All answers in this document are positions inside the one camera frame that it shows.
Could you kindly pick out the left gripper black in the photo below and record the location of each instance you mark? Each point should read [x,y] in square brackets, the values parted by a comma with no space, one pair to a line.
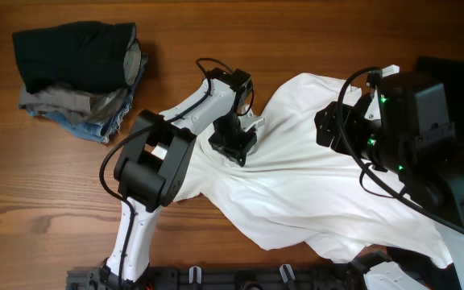
[236,150]

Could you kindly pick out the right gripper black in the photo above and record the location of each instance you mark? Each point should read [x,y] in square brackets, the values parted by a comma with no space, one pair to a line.
[325,132]

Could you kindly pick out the white t-shirt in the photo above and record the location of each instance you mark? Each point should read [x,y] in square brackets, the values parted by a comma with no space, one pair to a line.
[292,190]

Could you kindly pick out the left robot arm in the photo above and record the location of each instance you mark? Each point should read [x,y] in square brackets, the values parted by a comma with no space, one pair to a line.
[154,160]

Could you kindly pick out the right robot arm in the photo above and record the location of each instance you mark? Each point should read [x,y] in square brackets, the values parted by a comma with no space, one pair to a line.
[397,129]

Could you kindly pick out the black garment at right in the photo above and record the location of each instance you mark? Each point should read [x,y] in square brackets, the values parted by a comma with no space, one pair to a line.
[457,80]

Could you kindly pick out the folded blue denim shorts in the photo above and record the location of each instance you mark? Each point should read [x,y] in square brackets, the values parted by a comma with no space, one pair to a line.
[95,128]

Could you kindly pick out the folded grey garment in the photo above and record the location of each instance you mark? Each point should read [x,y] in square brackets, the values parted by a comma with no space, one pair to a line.
[85,79]

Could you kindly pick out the folded black garment on stack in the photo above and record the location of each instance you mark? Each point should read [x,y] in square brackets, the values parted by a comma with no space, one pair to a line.
[89,56]

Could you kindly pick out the right white rail clip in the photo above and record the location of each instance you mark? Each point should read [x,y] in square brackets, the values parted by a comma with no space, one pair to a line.
[287,273]

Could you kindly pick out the white rail clip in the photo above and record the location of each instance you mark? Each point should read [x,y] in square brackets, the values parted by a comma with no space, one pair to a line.
[287,273]
[195,275]

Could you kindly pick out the left white rail clip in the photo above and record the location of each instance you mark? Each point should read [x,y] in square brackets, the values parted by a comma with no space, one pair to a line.
[195,275]

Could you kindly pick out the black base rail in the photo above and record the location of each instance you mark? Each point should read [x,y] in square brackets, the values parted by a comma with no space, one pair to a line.
[320,277]

